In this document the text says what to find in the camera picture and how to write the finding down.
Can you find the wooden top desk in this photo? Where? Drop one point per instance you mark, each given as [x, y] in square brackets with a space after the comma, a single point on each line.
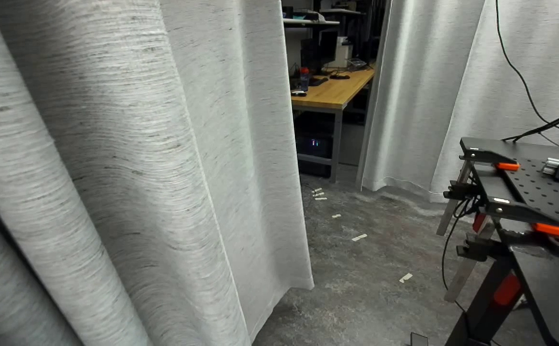
[333, 98]

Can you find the orange handled clamp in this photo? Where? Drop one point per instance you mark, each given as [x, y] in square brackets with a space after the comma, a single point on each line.
[535, 218]
[497, 160]

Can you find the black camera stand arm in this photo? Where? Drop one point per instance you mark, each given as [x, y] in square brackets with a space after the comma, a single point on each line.
[533, 131]

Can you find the orange handled clamp lower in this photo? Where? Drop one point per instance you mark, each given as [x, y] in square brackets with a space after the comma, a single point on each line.
[535, 218]

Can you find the orange handled clamp upper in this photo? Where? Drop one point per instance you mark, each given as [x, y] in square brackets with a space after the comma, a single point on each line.
[497, 160]

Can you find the black perforated work table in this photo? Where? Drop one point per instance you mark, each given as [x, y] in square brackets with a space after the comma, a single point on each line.
[514, 198]

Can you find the grey curtain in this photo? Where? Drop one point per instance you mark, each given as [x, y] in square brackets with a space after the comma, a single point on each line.
[149, 175]
[452, 70]

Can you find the grey back curtain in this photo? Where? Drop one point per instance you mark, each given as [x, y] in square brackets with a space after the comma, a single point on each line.
[452, 70]

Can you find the grey front curtain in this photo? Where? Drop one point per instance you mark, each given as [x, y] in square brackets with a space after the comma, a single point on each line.
[149, 175]

